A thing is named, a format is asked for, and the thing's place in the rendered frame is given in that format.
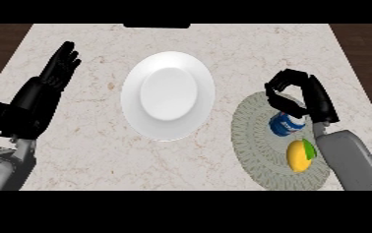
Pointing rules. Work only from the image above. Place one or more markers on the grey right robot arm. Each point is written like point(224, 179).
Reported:
point(344, 158)

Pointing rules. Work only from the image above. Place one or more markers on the grey round woven placemat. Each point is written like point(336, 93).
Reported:
point(263, 145)

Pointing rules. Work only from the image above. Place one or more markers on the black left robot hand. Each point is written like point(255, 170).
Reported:
point(43, 86)

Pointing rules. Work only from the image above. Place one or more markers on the white round plate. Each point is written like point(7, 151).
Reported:
point(167, 96)

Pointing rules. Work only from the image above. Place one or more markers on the yellow lemon with green leaf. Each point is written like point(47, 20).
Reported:
point(298, 155)

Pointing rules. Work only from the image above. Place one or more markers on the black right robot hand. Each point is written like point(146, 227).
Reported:
point(311, 96)

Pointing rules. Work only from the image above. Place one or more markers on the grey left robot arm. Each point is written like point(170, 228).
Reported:
point(15, 164)

